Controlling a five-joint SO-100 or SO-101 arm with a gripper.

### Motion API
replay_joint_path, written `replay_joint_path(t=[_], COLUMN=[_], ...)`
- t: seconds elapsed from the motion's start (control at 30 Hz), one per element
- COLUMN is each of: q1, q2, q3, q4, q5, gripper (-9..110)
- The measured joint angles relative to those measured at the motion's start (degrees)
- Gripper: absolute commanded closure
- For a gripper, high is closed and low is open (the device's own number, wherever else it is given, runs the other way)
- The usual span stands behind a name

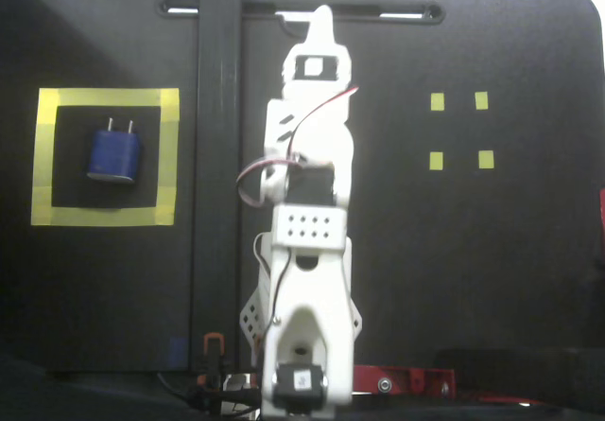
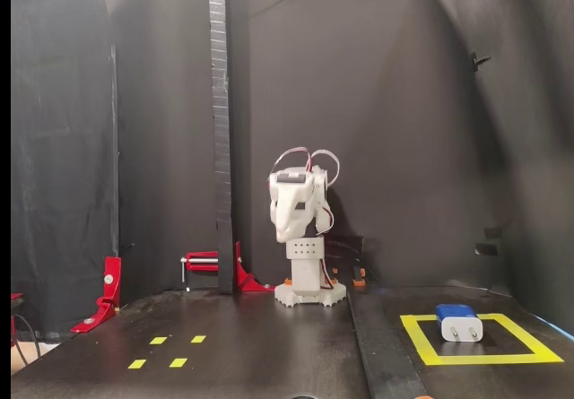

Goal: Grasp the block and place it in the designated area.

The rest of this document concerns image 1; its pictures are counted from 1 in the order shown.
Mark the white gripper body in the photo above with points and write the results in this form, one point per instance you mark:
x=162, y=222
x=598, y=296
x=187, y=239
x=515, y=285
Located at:
x=314, y=67

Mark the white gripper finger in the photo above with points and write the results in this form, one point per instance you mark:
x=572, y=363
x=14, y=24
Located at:
x=323, y=28

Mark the blue and white charger plug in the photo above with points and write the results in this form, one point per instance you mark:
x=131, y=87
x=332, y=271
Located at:
x=113, y=151

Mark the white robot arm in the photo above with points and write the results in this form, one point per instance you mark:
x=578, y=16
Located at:
x=312, y=298

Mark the black flat strip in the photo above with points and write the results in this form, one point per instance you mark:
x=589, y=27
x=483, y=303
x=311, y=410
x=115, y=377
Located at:
x=217, y=156

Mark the yellow tape square outline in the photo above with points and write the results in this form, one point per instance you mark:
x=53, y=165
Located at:
x=104, y=97

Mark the orange and black clamp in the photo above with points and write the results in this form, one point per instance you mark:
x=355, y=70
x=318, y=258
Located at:
x=213, y=350

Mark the blue tape piece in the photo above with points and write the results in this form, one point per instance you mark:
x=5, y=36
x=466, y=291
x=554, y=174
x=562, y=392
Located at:
x=177, y=352

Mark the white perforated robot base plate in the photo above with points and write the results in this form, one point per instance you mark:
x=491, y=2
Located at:
x=250, y=319

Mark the red metal corner bracket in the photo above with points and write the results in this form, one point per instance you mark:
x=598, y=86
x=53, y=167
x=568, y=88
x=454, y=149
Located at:
x=402, y=379

